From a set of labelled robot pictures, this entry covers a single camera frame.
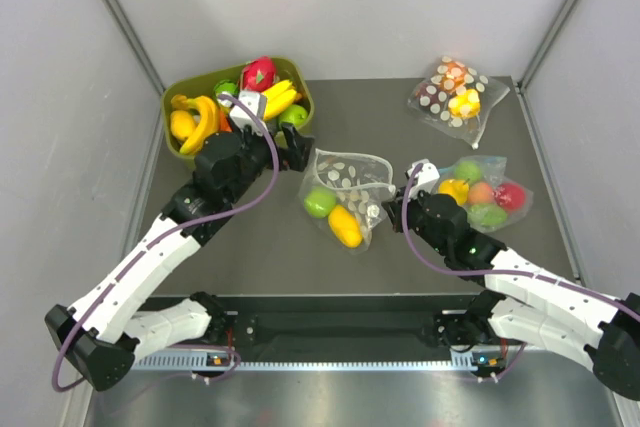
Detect pink dragon fruit toy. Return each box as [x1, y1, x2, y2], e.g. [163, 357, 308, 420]
[240, 56, 277, 92]

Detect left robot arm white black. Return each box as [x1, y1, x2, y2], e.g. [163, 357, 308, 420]
[44, 124, 314, 392]

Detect slotted grey cable duct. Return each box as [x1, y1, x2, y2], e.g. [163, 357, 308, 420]
[132, 349, 506, 373]

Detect olive green plastic bin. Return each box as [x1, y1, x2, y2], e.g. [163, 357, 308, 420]
[161, 56, 315, 170]

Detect left aluminium frame post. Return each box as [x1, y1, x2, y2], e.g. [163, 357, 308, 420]
[73, 0, 166, 93]

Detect yellow banana bunch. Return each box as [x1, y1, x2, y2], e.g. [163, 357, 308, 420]
[170, 94, 219, 155]
[261, 80, 302, 121]

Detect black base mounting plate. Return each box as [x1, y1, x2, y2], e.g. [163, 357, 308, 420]
[144, 294, 591, 363]

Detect yellow mango toy in bag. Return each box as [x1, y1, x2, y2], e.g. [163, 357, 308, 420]
[328, 205, 363, 249]

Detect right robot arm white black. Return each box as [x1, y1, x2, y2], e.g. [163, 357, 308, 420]
[383, 192, 639, 401]

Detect aluminium frame post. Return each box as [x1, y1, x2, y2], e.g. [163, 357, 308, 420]
[73, 0, 166, 93]
[515, 0, 581, 94]

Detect yellow banana bunch in bin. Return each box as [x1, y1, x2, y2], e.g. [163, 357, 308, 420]
[170, 94, 219, 155]

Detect green round fruit toy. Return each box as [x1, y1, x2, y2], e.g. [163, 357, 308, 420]
[213, 79, 239, 98]

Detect yellow lemon toy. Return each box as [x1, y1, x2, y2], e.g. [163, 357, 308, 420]
[170, 110, 197, 144]

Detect blue zip bag colourful balls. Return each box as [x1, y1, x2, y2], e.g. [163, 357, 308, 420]
[432, 155, 534, 233]

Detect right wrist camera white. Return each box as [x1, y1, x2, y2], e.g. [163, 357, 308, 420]
[405, 159, 440, 198]

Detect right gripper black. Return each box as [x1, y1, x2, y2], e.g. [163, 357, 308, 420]
[382, 183, 451, 256]

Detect polka dot zip bag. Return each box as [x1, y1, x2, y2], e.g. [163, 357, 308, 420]
[407, 55, 510, 150]

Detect green apple toy in bag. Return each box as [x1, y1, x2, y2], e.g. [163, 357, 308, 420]
[303, 186, 337, 219]

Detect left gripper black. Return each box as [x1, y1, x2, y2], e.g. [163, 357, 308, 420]
[224, 112, 313, 204]

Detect orange tangerine toy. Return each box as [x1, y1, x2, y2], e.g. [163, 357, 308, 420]
[218, 109, 232, 132]

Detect right aluminium frame post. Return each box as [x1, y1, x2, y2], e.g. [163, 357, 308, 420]
[515, 0, 581, 94]

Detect zip bag with bananas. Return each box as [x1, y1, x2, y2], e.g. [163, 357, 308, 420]
[299, 149, 396, 254]

